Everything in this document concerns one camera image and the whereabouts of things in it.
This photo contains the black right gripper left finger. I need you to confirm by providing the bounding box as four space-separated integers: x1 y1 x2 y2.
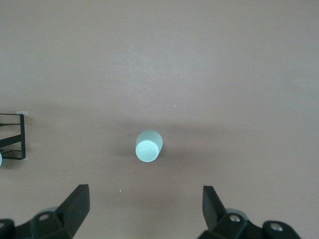
0 184 90 239

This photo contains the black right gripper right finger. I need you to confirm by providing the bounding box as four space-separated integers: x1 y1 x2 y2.
196 185 302 239

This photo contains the pale green plastic cup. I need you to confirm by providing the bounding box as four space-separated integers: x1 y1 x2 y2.
135 129 164 164

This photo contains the black wire rack wooden handle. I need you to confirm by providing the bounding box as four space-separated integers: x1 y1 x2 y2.
0 113 27 161

